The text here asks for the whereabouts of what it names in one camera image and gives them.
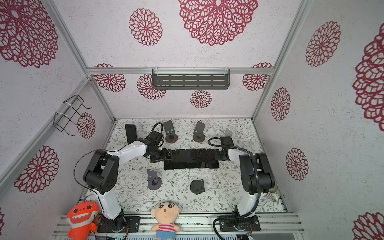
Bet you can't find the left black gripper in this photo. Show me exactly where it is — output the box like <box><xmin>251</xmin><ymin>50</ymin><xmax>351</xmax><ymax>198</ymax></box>
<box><xmin>149</xmin><ymin>147</ymin><xmax>174</xmax><ymax>164</ymax></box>

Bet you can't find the black phone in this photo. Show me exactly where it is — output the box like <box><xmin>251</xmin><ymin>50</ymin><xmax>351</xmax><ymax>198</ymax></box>
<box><xmin>125</xmin><ymin>124</ymin><xmax>138</xmax><ymax>144</ymax></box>
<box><xmin>174</xmin><ymin>150</ymin><xmax>187</xmax><ymax>170</ymax></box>
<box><xmin>164</xmin><ymin>150</ymin><xmax>176</xmax><ymax>171</ymax></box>
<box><xmin>186</xmin><ymin>149</ymin><xmax>198</xmax><ymax>169</ymax></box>
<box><xmin>206</xmin><ymin>149</ymin><xmax>220</xmax><ymax>169</ymax></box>
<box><xmin>197</xmin><ymin>149</ymin><xmax>208</xmax><ymax>169</ymax></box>

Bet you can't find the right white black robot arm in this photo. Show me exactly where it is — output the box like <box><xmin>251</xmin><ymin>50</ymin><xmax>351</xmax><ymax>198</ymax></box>
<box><xmin>219</xmin><ymin>137</ymin><xmax>275</xmax><ymax>217</ymax></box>

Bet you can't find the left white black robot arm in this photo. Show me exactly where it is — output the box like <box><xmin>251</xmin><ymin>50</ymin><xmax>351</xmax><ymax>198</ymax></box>
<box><xmin>83</xmin><ymin>131</ymin><xmax>167</xmax><ymax>221</ymax></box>

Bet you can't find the wooden base stand centre-left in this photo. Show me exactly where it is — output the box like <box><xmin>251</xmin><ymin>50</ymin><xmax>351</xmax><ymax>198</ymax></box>
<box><xmin>163</xmin><ymin>120</ymin><xmax>178</xmax><ymax>144</ymax></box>

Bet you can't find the white folding phone stand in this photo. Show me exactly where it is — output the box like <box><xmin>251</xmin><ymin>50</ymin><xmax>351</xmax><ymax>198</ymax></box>
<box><xmin>224</xmin><ymin>128</ymin><xmax>234</xmax><ymax>137</ymax></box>

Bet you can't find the front left grey round stand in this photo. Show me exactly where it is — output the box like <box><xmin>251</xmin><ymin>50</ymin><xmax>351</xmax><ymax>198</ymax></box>
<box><xmin>147</xmin><ymin>169</ymin><xmax>162</xmax><ymax>191</ymax></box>

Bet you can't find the wooden base stand centre-right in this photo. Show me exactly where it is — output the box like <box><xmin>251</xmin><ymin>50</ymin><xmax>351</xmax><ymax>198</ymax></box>
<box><xmin>193</xmin><ymin>121</ymin><xmax>206</xmax><ymax>143</ymax></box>

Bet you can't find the front right black stand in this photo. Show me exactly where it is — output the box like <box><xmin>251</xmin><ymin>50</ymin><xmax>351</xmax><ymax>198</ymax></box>
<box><xmin>190</xmin><ymin>180</ymin><xmax>206</xmax><ymax>195</ymax></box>

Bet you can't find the cartoon boy plush doll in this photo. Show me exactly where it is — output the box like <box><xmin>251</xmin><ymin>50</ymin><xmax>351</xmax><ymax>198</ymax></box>
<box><xmin>151</xmin><ymin>202</ymin><xmax>181</xmax><ymax>240</ymax></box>

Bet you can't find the striped ceramic mug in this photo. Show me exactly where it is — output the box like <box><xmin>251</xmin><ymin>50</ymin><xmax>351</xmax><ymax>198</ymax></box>
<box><xmin>268</xmin><ymin>182</ymin><xmax>279</xmax><ymax>197</ymax></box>

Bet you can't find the red shark plush toy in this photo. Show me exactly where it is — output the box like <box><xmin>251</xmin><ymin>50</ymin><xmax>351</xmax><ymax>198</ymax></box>
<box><xmin>67</xmin><ymin>202</ymin><xmax>100</xmax><ymax>240</ymax></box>

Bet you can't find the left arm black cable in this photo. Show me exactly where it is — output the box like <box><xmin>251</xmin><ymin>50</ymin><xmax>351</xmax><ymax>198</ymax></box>
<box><xmin>73</xmin><ymin>122</ymin><xmax>165</xmax><ymax>194</ymax></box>

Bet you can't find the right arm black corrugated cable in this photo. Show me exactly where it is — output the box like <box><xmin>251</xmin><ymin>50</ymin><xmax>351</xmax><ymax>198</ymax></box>
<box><xmin>206</xmin><ymin>137</ymin><xmax>262</xmax><ymax>240</ymax></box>

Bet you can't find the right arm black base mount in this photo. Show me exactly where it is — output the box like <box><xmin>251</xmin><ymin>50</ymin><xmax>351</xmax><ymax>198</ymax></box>
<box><xmin>219</xmin><ymin>215</ymin><xmax>261</xmax><ymax>232</ymax></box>

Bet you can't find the grey metal wall shelf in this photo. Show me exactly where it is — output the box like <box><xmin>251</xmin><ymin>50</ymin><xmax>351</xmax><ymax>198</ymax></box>
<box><xmin>152</xmin><ymin>69</ymin><xmax>231</xmax><ymax>90</ymax></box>

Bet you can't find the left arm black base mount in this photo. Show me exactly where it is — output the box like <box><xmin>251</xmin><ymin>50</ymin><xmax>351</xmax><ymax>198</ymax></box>
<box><xmin>97</xmin><ymin>216</ymin><xmax>141</xmax><ymax>233</ymax></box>

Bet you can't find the black wire wall rack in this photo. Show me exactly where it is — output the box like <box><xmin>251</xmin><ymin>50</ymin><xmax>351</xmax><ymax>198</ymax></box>
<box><xmin>53</xmin><ymin>95</ymin><xmax>91</xmax><ymax>137</ymax></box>

